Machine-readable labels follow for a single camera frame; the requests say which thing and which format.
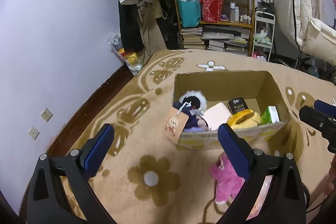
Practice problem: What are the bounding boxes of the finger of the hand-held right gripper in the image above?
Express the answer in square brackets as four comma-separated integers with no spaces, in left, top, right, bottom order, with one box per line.
[299,105,336,141]
[314,99,336,119]

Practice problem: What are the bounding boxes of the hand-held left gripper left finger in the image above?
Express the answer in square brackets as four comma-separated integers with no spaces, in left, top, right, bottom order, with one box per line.
[26,123,116,224]

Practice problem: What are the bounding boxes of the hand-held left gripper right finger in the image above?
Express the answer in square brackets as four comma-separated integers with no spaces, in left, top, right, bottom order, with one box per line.
[217,123,306,224]

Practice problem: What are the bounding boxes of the pink plush toy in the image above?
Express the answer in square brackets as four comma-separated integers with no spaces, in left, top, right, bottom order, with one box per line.
[209,153,246,205]

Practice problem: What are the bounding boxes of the yellow plush toy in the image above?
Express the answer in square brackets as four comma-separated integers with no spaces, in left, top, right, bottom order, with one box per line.
[227,109,261,127]

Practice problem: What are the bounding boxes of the pale pink soft pad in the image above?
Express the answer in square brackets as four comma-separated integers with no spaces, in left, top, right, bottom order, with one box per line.
[203,103,233,131]

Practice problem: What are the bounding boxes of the black tissue packet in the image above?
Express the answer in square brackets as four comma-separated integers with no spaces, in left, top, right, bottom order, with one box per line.
[227,98,250,114]

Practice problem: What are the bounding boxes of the green tissue packet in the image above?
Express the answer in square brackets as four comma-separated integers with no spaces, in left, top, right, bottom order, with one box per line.
[260,106,280,125]

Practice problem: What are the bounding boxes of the cardboard box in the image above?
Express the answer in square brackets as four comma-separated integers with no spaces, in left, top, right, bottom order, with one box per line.
[172,70,292,151]

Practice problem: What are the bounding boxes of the doll with white fur hood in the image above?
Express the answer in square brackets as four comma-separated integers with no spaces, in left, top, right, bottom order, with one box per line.
[165,90,210,138]

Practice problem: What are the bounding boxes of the beige flower printed blanket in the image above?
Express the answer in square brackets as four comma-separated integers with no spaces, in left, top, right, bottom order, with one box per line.
[20,49,336,224]

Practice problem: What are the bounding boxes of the white trolley cart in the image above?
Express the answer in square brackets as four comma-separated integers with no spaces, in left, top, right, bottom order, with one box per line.
[252,11,276,62]

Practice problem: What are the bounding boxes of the plastic bag of toys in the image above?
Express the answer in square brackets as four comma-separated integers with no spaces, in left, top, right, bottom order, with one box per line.
[109,32,143,75]

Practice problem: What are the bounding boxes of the pile of books and papers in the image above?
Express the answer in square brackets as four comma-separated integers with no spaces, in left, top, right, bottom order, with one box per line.
[201,26,251,56]

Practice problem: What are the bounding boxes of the black pouch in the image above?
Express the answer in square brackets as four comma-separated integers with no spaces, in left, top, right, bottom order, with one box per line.
[257,2,275,16]

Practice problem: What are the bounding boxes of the stack of books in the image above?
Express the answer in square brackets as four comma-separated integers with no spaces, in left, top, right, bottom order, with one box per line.
[181,27,204,50]

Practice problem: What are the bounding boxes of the black hanging garment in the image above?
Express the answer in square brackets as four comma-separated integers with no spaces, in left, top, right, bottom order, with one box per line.
[118,2,145,52]

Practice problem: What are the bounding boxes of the beige hanging coat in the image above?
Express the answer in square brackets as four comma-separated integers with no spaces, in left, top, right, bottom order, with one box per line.
[136,1,168,64]

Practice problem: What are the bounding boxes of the dark hanging clothes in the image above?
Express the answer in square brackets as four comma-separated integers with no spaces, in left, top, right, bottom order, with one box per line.
[157,0,182,50]

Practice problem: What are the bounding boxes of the red patterned bag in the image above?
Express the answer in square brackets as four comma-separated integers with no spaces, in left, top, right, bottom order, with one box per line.
[199,0,225,23]

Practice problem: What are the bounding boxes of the teal bag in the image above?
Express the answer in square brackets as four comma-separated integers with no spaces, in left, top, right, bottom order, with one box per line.
[176,0,202,28]

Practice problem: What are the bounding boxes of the black cable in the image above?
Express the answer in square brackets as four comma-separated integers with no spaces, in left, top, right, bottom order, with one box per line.
[302,182,336,214]

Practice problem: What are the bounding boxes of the white wall socket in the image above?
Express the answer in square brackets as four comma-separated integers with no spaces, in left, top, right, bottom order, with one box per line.
[40,108,53,122]
[28,126,40,140]

